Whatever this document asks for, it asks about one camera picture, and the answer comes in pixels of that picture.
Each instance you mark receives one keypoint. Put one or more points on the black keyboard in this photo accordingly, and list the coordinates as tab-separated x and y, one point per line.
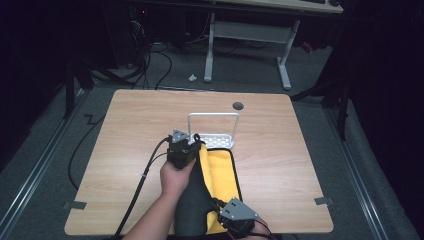
313	1

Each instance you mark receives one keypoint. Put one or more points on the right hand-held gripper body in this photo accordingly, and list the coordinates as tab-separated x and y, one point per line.
238	216

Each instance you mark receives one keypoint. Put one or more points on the person's right hand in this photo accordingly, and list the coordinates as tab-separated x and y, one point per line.
263	230

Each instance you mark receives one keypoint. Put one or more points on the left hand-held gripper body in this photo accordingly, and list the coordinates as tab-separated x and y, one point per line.
180	151

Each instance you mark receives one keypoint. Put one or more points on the black metal stand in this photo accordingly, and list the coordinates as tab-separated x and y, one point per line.
341	106
69	90

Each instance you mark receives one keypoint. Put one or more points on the black computer mouse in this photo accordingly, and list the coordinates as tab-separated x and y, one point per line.
334	2

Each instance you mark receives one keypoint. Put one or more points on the white metal rack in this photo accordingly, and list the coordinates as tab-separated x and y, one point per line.
218	140

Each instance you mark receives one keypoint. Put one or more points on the black table grommet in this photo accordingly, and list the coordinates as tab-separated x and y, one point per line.
238	106

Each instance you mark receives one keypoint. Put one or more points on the small red object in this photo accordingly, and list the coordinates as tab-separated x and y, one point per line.
307	47

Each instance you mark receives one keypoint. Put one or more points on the dark computer tower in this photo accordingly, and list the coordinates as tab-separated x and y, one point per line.
128	33

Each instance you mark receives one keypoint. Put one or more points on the crumpled white paper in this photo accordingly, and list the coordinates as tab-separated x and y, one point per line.
192	77

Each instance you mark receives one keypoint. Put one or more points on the metal floor rail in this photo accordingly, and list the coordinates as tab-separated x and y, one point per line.
33	166
356	173

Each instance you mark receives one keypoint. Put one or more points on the person's left hand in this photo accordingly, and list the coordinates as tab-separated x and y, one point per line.
175	180

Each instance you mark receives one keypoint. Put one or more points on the white-framed desk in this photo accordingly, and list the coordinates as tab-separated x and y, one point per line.
248	31

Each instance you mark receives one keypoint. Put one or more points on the grey and yellow cloth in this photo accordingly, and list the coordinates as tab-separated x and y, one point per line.
220	180

